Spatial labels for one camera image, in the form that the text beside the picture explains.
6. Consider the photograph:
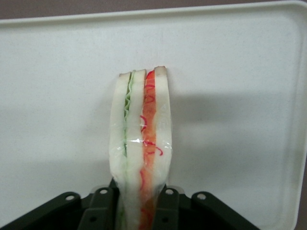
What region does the cream plastic tray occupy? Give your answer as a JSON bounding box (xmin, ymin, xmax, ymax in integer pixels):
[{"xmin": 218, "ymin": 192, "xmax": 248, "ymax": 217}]
[{"xmin": 0, "ymin": 0, "xmax": 307, "ymax": 230}]

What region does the triangle sandwich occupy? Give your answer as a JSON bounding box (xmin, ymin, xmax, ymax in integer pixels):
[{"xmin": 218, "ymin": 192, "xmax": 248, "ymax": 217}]
[{"xmin": 107, "ymin": 64, "xmax": 174, "ymax": 230}]

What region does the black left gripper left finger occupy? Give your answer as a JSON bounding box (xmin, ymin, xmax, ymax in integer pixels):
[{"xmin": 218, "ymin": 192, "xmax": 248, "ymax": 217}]
[{"xmin": 0, "ymin": 179, "xmax": 120, "ymax": 230}]

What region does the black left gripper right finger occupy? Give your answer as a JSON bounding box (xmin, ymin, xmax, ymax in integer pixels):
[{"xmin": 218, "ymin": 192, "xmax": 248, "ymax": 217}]
[{"xmin": 153, "ymin": 184, "xmax": 261, "ymax": 230}]

